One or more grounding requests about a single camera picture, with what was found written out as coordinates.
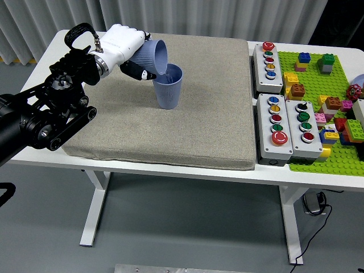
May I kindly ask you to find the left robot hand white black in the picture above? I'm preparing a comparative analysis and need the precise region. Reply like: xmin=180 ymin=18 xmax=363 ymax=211
xmin=90 ymin=23 xmax=158 ymax=81

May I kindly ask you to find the blue ribbed cup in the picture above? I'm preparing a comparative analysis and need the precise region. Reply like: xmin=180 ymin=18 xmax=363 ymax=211
xmin=152 ymin=63 xmax=184 ymax=110
xmin=132 ymin=39 xmax=168 ymax=76

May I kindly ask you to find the grey-brown fabric mat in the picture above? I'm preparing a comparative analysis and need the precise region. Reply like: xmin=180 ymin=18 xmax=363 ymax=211
xmin=61 ymin=32 xmax=257 ymax=171

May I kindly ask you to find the grey five-button control box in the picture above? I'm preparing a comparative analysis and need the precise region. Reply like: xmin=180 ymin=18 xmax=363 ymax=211
xmin=255 ymin=93 xmax=294 ymax=167
xmin=252 ymin=42 xmax=284 ymax=94

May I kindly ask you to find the white table leg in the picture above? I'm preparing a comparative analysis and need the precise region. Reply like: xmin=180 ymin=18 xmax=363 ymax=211
xmin=278 ymin=184 xmax=304 ymax=266
xmin=79 ymin=170 xmax=111 ymax=247

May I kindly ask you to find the orange-brown toy block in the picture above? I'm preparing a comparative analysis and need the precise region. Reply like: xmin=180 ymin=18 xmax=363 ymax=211
xmin=325 ymin=96 xmax=342 ymax=111
xmin=290 ymin=83 xmax=307 ymax=100

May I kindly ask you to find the green studded baseplate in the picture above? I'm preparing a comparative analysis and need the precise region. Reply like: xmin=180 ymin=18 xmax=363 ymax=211
xmin=277 ymin=51 xmax=364 ymax=175

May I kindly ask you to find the grey toy block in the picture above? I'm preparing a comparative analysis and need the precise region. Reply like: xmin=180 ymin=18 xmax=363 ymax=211
xmin=317 ymin=59 xmax=333 ymax=75

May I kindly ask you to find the grey four-button control box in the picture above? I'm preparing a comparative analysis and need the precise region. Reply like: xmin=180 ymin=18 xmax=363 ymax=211
xmin=284 ymin=99 xmax=324 ymax=164

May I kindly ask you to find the blue and yellow toy block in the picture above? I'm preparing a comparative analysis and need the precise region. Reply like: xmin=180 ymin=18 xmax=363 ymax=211
xmin=318 ymin=129 xmax=341 ymax=146

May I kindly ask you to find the red toy block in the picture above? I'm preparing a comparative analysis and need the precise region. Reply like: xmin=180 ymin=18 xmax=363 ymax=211
xmin=333 ymin=117 xmax=348 ymax=133

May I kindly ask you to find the red valve wheel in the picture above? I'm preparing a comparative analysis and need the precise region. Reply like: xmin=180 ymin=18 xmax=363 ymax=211
xmin=346 ymin=84 xmax=363 ymax=101

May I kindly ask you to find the purple bowl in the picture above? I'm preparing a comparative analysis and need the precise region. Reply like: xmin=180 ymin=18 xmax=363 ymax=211
xmin=351 ymin=73 xmax=364 ymax=92

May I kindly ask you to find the white box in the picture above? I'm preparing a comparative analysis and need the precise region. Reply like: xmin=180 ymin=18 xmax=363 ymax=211
xmin=351 ymin=98 xmax=364 ymax=129

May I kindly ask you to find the large green toy block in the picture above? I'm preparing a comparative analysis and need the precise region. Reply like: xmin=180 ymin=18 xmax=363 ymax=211
xmin=344 ymin=119 xmax=364 ymax=143

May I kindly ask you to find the grey power adapter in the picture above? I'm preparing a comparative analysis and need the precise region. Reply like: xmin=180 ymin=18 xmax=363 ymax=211
xmin=301 ymin=191 xmax=327 ymax=216

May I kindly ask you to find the black power cable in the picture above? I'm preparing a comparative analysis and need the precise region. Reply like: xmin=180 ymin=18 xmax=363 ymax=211
xmin=292 ymin=195 xmax=333 ymax=267

